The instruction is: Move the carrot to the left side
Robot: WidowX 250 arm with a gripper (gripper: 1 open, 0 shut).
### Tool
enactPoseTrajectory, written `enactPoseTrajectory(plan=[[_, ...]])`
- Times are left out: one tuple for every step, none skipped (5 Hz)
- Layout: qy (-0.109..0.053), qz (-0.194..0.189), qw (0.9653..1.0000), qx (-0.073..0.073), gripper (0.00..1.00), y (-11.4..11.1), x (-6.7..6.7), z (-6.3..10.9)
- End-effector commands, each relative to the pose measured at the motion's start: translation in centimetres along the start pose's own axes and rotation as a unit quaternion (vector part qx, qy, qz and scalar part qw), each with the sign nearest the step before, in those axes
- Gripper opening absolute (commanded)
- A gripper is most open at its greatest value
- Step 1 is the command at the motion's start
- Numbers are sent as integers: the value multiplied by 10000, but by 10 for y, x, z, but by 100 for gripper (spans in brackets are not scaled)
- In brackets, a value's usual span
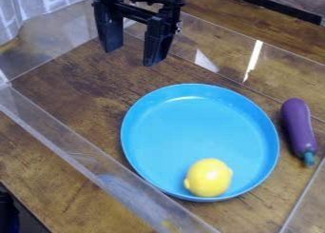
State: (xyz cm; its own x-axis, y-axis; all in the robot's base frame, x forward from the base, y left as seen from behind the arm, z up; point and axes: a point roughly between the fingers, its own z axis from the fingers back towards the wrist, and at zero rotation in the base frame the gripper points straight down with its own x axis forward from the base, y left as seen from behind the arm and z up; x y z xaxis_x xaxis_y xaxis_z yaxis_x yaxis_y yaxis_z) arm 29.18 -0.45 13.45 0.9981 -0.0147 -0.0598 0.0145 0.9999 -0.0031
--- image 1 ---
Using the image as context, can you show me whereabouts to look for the yellow toy lemon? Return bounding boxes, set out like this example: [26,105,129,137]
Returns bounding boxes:
[183,158,234,198]

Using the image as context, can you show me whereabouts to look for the white curtain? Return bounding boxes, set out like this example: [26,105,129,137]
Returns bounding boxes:
[0,0,85,46]

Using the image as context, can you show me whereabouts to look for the blue plastic plate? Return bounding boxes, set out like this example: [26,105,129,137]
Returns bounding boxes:
[120,84,280,203]

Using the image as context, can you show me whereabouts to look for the purple toy eggplant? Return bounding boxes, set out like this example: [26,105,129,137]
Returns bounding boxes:
[280,98,318,166]

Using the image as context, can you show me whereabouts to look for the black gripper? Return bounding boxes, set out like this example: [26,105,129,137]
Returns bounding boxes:
[92,0,185,67]

